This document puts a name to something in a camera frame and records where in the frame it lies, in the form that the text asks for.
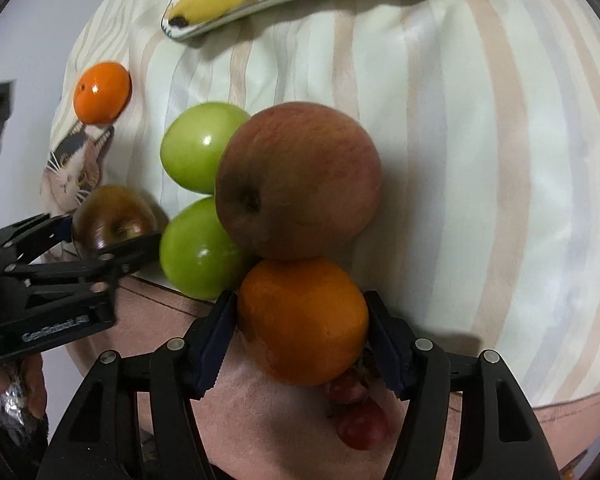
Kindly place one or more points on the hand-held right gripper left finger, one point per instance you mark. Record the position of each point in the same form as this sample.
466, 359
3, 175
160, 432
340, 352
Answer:
215, 350

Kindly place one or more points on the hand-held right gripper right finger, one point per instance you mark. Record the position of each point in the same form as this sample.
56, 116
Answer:
387, 360

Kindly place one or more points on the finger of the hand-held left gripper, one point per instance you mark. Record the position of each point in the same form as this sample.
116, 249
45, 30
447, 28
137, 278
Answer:
105, 260
62, 226

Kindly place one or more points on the dark red apple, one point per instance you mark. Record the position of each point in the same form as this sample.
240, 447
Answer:
110, 210

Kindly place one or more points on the red grape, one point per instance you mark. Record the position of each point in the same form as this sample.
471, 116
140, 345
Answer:
345, 390
362, 425

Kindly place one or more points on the orange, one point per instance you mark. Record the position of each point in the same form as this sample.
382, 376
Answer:
300, 320
102, 92

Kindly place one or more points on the green apple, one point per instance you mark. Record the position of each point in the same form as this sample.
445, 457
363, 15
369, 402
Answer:
195, 255
195, 150

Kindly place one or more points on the large red apple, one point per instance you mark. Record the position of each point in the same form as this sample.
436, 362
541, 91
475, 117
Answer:
305, 175

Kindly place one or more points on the person's left hand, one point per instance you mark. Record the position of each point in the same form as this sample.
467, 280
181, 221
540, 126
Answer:
32, 385

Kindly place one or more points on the striped cat print blanket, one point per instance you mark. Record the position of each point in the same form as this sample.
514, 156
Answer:
455, 160

